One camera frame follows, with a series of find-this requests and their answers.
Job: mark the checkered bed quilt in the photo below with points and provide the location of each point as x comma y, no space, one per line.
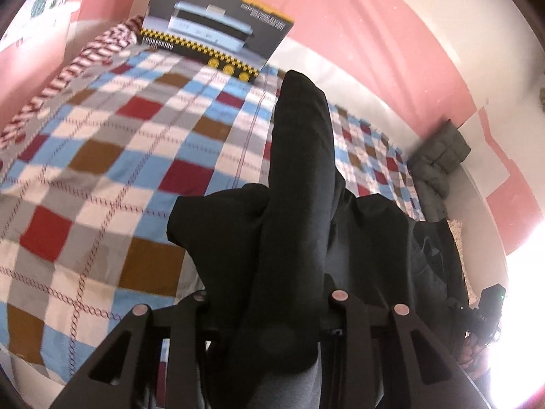
106,170

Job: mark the pineapple print cloth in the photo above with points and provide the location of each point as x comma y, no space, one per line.
38,4

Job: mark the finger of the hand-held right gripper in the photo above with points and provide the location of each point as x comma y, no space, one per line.
459,305

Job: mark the cooking pot cardboard box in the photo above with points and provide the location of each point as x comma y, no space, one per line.
213,21

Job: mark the person's right hand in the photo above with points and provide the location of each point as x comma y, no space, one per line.
470,351

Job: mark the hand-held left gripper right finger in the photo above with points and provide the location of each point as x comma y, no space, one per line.
345,319

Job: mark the black jacket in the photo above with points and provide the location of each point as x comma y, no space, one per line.
298,179

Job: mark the grey padded garment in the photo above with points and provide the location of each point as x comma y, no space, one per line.
438,157

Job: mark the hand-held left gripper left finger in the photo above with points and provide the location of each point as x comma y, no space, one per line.
191,319

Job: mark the red white striped cloth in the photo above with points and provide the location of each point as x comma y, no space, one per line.
85,59

